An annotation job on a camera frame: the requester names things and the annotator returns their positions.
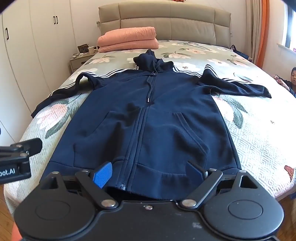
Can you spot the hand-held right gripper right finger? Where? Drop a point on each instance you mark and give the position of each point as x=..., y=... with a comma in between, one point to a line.
x=193, y=171

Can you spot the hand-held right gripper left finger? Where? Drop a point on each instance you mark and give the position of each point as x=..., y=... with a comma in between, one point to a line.
x=103, y=175

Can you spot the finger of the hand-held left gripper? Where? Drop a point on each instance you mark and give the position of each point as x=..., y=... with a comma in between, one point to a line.
x=25, y=146

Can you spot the navy zip hoodie jacket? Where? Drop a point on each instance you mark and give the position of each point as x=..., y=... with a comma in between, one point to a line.
x=161, y=115

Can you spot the bed with floral quilt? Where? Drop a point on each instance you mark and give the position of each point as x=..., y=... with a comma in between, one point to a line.
x=254, y=129

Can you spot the white wardrobe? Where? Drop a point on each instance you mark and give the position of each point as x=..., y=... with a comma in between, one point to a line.
x=34, y=58

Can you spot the beige nightstand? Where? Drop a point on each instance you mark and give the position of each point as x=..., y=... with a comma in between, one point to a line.
x=78, y=63

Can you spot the brown patterned box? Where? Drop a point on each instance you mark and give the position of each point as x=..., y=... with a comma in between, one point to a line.
x=82, y=48

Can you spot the white paper cup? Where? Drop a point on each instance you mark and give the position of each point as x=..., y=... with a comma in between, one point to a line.
x=91, y=50

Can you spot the folded pink blanket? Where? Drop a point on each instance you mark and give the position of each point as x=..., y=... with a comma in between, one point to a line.
x=129, y=39

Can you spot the beige padded headboard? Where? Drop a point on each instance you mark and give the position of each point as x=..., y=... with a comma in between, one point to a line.
x=173, y=25

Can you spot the orange curtain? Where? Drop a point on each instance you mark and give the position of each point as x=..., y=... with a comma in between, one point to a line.
x=263, y=34

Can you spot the window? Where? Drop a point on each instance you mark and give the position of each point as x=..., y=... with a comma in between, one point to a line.
x=291, y=23

